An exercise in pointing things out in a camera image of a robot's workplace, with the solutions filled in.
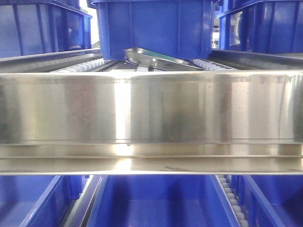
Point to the stainless steel tray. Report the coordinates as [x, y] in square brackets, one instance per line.
[158, 61]

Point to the white roller track upper left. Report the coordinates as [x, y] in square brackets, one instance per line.
[84, 67]

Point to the white roller track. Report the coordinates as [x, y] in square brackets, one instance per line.
[208, 65]
[84, 67]
[232, 200]

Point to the white roller track upper right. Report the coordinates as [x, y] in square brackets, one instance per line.
[208, 65]

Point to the dark blue bin upper centre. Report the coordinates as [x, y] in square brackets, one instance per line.
[179, 28]

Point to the dark blue bin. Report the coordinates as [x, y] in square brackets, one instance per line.
[37, 200]
[270, 200]
[263, 26]
[179, 28]
[161, 201]
[42, 26]

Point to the dark blue bin lower centre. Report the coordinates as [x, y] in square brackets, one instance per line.
[161, 201]

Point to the white roller track lower right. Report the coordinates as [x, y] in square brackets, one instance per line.
[232, 200]

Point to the dark blue bin lower right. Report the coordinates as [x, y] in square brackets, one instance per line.
[270, 200]

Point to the dark blue bin upper right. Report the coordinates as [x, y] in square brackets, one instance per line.
[263, 26]

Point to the dark blue bin upper left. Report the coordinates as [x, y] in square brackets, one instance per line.
[42, 26]

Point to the dark blue bin lower left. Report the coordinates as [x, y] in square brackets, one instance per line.
[37, 200]

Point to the stainless steel shelf front rail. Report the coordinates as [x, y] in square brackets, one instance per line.
[208, 122]

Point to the metal divider rail lower left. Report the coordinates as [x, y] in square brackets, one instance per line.
[79, 213]

